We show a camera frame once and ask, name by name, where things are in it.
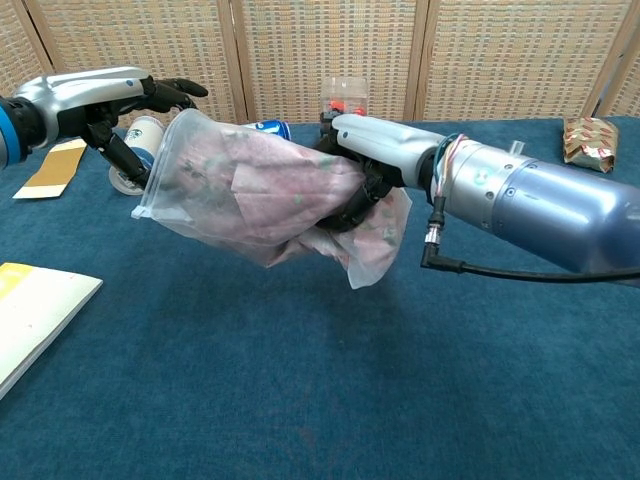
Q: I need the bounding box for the clear plastic box with parts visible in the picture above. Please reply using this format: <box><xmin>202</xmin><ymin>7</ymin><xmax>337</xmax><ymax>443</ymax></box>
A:
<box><xmin>319</xmin><ymin>76</ymin><xmax>369</xmax><ymax>124</ymax></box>

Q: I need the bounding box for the white paper coffee cup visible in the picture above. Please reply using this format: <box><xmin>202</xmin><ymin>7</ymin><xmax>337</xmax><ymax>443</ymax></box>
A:
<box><xmin>108</xmin><ymin>115</ymin><xmax>166</xmax><ymax>196</ymax></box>

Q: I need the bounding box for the woven wooden folding screen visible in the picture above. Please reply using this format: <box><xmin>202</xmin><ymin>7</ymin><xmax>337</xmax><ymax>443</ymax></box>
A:
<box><xmin>0</xmin><ymin>0</ymin><xmax>640</xmax><ymax>136</ymax></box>

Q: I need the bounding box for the tan cardboard piece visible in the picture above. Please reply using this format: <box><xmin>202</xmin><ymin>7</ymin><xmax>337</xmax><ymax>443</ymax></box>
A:
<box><xmin>12</xmin><ymin>138</ymin><xmax>89</xmax><ymax>200</ymax></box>

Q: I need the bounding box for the transparent plastic zip bag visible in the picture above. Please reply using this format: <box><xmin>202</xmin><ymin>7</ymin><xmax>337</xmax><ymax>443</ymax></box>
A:
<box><xmin>130</xmin><ymin>108</ymin><xmax>414</xmax><ymax>290</ymax></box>

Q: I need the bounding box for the blue silver soda can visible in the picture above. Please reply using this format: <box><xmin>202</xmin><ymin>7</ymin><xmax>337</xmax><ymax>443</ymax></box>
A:
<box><xmin>243</xmin><ymin>119</ymin><xmax>293</xmax><ymax>145</ymax></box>

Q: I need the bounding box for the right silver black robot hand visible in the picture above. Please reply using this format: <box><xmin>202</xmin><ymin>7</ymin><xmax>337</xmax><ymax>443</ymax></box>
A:
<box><xmin>311</xmin><ymin>113</ymin><xmax>451</xmax><ymax>233</ymax></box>

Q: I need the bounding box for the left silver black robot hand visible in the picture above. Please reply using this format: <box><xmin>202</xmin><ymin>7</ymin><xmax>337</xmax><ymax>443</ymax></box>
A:
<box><xmin>13</xmin><ymin>66</ymin><xmax>209</xmax><ymax>191</ymax></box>

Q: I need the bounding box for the blue tablecloth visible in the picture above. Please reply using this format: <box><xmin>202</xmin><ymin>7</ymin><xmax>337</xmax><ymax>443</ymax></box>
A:
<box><xmin>0</xmin><ymin>115</ymin><xmax>640</xmax><ymax>480</ymax></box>

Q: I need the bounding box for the white yellow booklet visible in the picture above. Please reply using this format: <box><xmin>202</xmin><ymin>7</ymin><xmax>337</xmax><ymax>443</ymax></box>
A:
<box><xmin>0</xmin><ymin>261</ymin><xmax>104</xmax><ymax>401</ymax></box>

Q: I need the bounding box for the gold red wrapped package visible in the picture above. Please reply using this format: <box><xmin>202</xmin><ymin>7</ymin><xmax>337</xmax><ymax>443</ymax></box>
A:
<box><xmin>562</xmin><ymin>116</ymin><xmax>620</xmax><ymax>175</ymax></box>

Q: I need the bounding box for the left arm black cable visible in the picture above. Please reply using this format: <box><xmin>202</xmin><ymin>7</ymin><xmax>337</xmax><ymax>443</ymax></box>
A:
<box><xmin>420</xmin><ymin>194</ymin><xmax>640</xmax><ymax>284</ymax></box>

